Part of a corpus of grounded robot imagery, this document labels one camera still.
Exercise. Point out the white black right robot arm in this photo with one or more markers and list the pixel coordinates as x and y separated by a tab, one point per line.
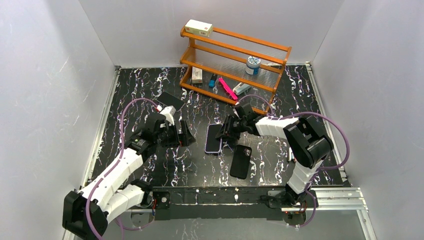
309	144

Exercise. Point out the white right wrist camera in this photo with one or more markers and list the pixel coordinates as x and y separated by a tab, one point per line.
235	111

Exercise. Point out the orange wooden shelf rack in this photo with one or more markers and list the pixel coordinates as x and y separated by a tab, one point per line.
225	53

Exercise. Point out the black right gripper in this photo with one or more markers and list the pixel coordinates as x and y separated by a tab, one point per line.
230	126

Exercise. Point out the small white pink gadget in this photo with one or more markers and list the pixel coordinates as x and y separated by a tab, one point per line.
290	155

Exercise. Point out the blue white round jar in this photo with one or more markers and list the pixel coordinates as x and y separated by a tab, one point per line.
252	65

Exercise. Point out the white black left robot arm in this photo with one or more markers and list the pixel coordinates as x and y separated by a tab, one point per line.
88	212

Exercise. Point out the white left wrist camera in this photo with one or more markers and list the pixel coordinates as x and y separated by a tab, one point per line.
169	112

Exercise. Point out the white cardboard box red label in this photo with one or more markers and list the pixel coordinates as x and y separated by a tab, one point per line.
198	28

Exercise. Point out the small white grey box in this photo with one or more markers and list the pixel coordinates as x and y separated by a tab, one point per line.
196	75

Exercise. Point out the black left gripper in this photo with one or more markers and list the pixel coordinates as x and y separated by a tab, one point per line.
178	133

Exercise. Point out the lilac phone case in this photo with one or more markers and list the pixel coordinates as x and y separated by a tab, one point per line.
208	150

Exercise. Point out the pink highlighter pen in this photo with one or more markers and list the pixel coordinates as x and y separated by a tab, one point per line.
228	89

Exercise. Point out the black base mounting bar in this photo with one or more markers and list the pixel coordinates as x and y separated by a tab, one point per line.
246	202

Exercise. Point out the black smartphone purple edge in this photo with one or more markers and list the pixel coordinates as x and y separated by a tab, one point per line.
212	139

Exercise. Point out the black phone case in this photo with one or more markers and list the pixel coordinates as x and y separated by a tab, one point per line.
240	162

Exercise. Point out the blue marker pen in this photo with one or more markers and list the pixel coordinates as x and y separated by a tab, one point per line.
212	80

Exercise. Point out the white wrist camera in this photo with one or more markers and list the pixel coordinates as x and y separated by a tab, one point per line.
169	112
235	111

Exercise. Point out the aluminium rail frame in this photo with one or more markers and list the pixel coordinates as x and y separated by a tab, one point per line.
341	213

